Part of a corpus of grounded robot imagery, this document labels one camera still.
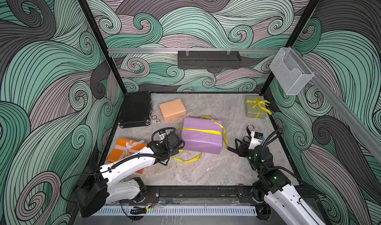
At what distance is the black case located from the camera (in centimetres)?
97

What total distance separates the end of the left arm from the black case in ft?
1.28

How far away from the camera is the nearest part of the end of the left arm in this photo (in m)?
0.56
